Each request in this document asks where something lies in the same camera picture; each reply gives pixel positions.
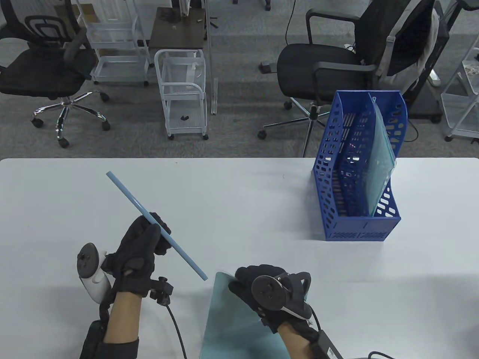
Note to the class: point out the black and white controller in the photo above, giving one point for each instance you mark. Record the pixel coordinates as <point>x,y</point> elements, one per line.
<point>267,291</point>
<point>89,261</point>

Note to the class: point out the clear file folder blue spine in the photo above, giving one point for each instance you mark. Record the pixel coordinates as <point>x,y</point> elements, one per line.
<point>220,299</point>

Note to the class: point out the black mesh office chair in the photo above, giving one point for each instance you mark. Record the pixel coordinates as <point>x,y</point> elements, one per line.
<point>41,71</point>

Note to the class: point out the person's right forearm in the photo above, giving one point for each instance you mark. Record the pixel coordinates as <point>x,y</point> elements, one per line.
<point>295,342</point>

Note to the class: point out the tall white mesh cart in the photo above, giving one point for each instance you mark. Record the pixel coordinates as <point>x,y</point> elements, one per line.
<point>119,67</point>

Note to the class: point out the person's left hand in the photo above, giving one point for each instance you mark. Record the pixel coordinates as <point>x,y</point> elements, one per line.
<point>134,258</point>

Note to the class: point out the small white mesh cart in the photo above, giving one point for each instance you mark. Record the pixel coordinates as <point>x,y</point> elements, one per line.
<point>187,89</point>

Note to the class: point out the brown wooden side table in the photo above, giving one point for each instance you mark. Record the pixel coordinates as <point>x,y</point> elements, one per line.
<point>176,33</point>

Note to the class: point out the person's left forearm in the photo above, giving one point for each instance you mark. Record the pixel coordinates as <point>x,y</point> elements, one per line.
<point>123,318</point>

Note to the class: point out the black armrest office chair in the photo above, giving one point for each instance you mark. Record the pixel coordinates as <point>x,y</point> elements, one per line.
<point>314,63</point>

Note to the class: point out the blue perforated file rack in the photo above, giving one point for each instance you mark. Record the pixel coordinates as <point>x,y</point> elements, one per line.
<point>359,228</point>

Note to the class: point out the person's right hand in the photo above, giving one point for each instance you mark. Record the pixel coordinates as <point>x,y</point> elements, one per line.
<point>247,280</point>

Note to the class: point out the cardboard box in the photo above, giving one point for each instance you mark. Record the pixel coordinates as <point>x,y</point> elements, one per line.
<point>88,10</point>

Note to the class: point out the clear file folder cover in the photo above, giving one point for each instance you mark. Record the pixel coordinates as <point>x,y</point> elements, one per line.
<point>380,179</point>

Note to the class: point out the black wheeled stand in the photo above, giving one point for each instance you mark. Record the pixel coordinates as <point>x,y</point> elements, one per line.
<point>426,101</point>

